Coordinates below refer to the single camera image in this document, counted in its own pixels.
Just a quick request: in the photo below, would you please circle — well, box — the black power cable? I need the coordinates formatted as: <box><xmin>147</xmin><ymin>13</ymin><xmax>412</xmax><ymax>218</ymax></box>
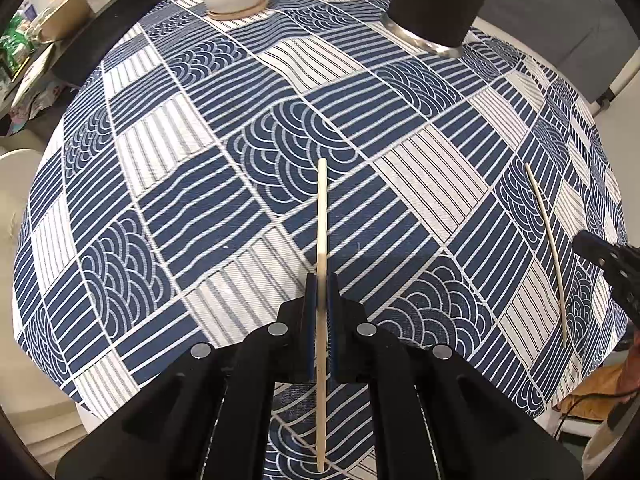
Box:
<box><xmin>552</xmin><ymin>389</ymin><xmax>640</xmax><ymax>441</ymax></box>

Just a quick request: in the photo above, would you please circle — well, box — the wooden chopstick seven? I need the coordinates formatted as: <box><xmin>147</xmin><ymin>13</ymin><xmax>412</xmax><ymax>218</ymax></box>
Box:
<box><xmin>523</xmin><ymin>162</ymin><xmax>571</xmax><ymax>347</ymax></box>

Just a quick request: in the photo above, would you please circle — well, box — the beige ceramic bowl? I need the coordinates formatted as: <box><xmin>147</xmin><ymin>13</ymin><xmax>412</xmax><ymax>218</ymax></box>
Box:
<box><xmin>35</xmin><ymin>0</ymin><xmax>92</xmax><ymax>44</ymax></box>

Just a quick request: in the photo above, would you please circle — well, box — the blue white patterned tablecloth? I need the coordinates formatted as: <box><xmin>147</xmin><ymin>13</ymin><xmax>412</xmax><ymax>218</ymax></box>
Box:
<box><xmin>12</xmin><ymin>0</ymin><xmax>630</xmax><ymax>480</ymax></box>

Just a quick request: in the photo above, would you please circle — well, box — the white round chair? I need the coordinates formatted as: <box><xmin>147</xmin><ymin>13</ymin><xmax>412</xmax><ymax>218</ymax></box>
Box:
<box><xmin>0</xmin><ymin>146</ymin><xmax>87</xmax><ymax>476</ymax></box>

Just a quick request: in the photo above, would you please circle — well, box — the person right hand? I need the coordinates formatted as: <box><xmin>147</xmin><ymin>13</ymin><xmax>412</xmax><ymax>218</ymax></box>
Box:
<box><xmin>616</xmin><ymin>330</ymin><xmax>640</xmax><ymax>394</ymax></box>

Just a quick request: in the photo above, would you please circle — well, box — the black side shelf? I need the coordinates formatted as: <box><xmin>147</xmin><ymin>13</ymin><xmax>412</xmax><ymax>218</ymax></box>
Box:
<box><xmin>26</xmin><ymin>0</ymin><xmax>162</xmax><ymax>93</ymax></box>

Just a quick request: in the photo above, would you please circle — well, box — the wooden chopstick eight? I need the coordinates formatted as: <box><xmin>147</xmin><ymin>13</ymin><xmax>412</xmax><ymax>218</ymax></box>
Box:
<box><xmin>316</xmin><ymin>158</ymin><xmax>328</xmax><ymax>472</ymax></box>

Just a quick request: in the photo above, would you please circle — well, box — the yellow cloth on floor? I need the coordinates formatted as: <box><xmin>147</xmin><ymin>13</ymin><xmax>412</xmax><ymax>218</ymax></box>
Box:
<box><xmin>554</xmin><ymin>363</ymin><xmax>624</xmax><ymax>422</ymax></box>

